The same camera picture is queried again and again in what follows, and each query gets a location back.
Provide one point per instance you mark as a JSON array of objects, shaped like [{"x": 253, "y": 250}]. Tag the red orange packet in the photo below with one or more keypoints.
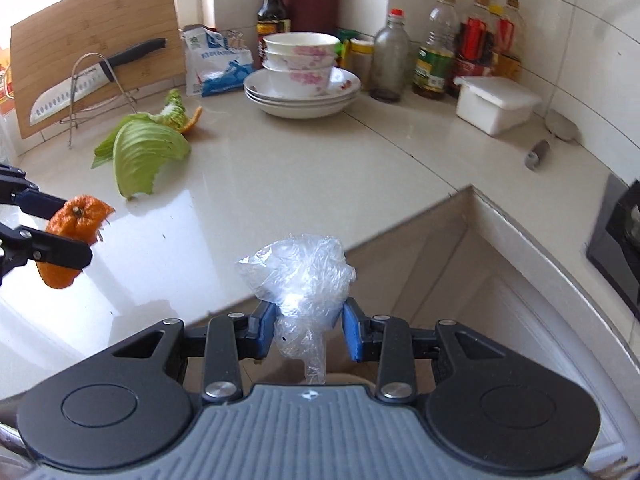
[{"x": 5, "y": 80}]

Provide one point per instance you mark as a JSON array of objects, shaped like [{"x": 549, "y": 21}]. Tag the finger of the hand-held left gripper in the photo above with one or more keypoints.
[
  {"x": 60, "y": 255},
  {"x": 42, "y": 206}
]

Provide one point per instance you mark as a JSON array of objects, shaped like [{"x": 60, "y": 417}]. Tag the metal spatula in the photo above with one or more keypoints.
[{"x": 560, "y": 127}]

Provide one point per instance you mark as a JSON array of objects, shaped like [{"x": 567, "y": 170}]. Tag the dark vinegar bottle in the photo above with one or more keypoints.
[{"x": 272, "y": 20}]

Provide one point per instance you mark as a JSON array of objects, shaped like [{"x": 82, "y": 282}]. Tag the green label oil bottle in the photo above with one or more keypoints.
[{"x": 435, "y": 55}]

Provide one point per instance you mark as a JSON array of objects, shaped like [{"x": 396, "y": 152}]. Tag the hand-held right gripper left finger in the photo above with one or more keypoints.
[{"x": 267, "y": 330}]

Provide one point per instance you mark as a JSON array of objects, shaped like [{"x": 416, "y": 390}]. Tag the white plate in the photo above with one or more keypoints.
[
  {"x": 347, "y": 85},
  {"x": 300, "y": 114},
  {"x": 300, "y": 105}
]

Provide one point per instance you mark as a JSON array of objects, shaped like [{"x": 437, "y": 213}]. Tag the dark green cabbage leaf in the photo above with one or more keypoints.
[{"x": 107, "y": 147}]

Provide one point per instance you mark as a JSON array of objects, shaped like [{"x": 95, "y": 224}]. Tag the white lidded plastic container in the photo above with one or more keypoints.
[{"x": 495, "y": 105}]

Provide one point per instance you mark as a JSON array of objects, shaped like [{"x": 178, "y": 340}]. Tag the white floral bowl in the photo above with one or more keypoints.
[
  {"x": 300, "y": 82},
  {"x": 300, "y": 62},
  {"x": 300, "y": 44}
]

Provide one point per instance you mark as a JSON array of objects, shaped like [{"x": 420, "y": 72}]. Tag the dark red knife block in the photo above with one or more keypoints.
[{"x": 310, "y": 5}]

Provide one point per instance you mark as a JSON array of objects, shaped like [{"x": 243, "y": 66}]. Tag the pale green cabbage leaf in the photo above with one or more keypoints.
[{"x": 145, "y": 152}]

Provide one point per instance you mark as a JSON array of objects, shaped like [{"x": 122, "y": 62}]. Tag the white blue salt bag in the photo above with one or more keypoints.
[{"x": 215, "y": 67}]

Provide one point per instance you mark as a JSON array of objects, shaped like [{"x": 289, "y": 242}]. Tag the green packet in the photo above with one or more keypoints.
[{"x": 344, "y": 47}]

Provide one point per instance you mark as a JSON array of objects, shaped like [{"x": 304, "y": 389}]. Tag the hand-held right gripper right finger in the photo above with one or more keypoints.
[{"x": 352, "y": 332}]

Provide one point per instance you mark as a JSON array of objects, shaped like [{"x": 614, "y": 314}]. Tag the clear plastic bag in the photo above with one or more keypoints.
[{"x": 300, "y": 275}]

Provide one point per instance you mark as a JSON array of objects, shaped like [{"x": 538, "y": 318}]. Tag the black gas stove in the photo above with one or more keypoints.
[{"x": 610, "y": 270}]

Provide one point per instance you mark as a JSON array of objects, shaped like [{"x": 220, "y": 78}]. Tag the large orange peel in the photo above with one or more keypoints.
[{"x": 75, "y": 220}]

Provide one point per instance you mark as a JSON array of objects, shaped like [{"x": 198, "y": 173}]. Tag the glass bottle red cap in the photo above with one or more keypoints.
[{"x": 391, "y": 60}]

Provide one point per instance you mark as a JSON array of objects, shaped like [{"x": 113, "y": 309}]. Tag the white cabinet door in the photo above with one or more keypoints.
[{"x": 500, "y": 310}]

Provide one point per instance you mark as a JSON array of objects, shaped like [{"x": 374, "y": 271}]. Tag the wooden cutting board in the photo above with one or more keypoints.
[{"x": 90, "y": 25}]

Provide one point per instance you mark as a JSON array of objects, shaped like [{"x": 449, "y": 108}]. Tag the small orange peel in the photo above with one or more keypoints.
[{"x": 192, "y": 120}]

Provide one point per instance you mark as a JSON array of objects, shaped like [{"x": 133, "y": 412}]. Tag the black burner grate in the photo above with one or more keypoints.
[{"x": 627, "y": 220}]

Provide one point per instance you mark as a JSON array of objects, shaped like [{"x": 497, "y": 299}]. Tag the small frilly cabbage leaf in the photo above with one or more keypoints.
[{"x": 172, "y": 107}]

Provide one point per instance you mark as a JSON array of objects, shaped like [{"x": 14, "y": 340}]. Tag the yellow lid jar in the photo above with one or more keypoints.
[{"x": 362, "y": 62}]

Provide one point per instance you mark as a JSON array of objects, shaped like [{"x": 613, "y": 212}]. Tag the red label sauce bottle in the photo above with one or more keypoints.
[{"x": 475, "y": 45}]

